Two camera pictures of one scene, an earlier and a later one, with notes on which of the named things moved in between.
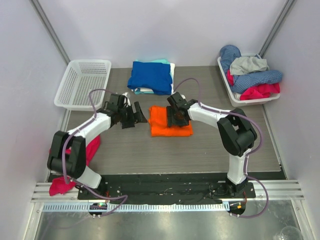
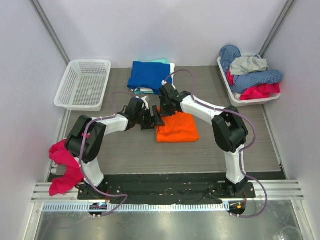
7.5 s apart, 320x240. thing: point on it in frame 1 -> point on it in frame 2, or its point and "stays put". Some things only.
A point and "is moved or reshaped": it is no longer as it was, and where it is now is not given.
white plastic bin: (238, 102) stays put
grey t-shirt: (243, 65) stays put
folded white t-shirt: (172, 67) stays put
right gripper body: (177, 119) -> (164, 107)
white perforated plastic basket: (82, 76) stays put
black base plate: (166, 189) stays put
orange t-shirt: (158, 121) is moved or reshaped
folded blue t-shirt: (156, 76) stays put
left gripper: (129, 117) -> (154, 116)
